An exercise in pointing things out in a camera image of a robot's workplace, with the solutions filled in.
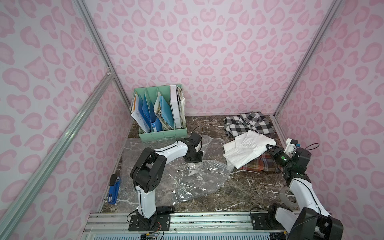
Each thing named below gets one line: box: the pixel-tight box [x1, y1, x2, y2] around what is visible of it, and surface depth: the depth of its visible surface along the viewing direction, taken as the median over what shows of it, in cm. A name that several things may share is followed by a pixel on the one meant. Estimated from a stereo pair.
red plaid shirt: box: [238, 151, 283, 173], surface depth 90 cm
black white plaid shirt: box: [223, 111, 274, 136], surface depth 113 cm
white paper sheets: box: [129, 93, 151, 133], surface depth 95 cm
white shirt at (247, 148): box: [223, 130, 277, 170], surface depth 90 cm
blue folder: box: [159, 95, 175, 129], surface depth 97 cm
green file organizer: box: [134, 84, 188, 143], surface depth 102 cm
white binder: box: [170, 85, 182, 129], surface depth 100 cm
